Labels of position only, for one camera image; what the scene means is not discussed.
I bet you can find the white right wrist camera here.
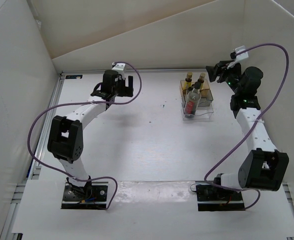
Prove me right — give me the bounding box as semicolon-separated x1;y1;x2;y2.
227;45;249;69

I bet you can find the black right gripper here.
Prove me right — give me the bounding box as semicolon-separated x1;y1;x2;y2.
205;60;242;95

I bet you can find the blue table label sticker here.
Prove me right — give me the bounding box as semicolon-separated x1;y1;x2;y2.
65;74;83;80

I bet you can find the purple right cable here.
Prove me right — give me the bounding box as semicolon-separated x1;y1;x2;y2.
203;43;290;210

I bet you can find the small yellow bottle brown cap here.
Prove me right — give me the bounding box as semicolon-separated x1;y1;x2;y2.
197;72;206;89

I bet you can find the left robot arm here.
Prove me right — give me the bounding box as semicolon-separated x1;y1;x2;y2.
47;68;134;200

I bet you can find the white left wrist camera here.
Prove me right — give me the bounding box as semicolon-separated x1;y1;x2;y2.
112;62;126;79

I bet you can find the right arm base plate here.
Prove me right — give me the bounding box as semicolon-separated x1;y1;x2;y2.
190;183;245;212

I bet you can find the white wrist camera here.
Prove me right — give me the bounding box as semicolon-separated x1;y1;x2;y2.
227;45;249;69
112;62;126;79

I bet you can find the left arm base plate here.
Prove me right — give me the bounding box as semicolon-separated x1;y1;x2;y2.
60;181;109;210

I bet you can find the small yellow bottle beige cap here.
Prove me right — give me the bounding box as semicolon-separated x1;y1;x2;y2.
183;72;193;90

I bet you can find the purple cable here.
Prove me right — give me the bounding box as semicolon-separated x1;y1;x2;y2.
28;61;142;210
203;43;290;210

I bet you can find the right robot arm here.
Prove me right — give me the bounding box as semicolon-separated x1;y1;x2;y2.
205;60;289;200

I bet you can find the tiered transparent organizer rack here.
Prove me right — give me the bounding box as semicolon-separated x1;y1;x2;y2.
179;79;214;121

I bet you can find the tall dark sauce bottle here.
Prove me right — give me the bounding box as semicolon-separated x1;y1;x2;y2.
184;81;201;119

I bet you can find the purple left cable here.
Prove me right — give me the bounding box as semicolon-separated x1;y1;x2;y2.
28;61;142;210

